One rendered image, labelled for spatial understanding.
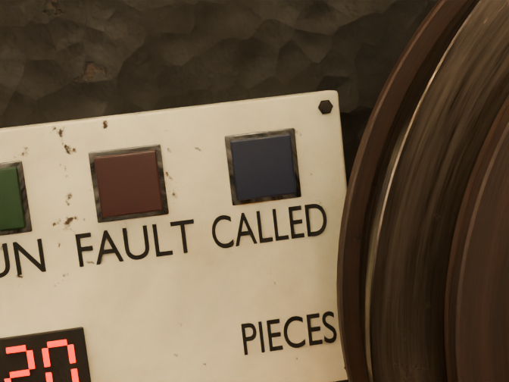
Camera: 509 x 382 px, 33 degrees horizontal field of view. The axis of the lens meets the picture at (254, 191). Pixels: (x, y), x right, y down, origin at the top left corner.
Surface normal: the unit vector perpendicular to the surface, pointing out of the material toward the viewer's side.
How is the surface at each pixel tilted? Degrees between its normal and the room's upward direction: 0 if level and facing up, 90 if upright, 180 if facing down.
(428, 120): 90
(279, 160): 90
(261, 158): 90
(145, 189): 90
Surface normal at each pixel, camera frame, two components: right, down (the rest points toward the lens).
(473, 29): 0.11, 0.13
